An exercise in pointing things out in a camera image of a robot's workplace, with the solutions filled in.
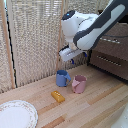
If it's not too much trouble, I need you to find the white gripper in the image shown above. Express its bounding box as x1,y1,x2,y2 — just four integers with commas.
59,45,89,65

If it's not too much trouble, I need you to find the blue mug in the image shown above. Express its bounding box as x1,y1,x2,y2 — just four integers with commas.
55,69,72,88

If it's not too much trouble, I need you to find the short silver drawer handle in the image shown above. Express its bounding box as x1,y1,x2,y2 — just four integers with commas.
99,37,122,45

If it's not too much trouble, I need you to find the brown drawer with short handle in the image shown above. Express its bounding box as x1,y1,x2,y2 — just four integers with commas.
91,23,128,63

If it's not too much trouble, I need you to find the dark wooden drawer cabinet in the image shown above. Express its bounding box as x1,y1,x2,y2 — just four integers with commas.
87,19,128,83

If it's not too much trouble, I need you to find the pink mug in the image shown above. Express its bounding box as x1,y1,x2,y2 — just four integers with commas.
71,74,88,95

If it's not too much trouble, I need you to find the yellow rectangular block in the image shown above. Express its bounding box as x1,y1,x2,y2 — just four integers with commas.
50,90,66,103

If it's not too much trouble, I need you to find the bamboo folding screen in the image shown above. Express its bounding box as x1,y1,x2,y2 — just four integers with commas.
0,0,111,94

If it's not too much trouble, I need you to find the white patterned plate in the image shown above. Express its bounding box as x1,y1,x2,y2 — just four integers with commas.
0,99,39,128

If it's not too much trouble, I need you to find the long silver drawer handle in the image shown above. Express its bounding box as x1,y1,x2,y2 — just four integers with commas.
96,54,123,68

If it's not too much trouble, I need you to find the brown drawer with long handle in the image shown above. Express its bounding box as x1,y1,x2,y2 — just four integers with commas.
89,49,128,81

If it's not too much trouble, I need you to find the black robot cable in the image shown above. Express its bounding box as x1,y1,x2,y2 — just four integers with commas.
99,33,128,39

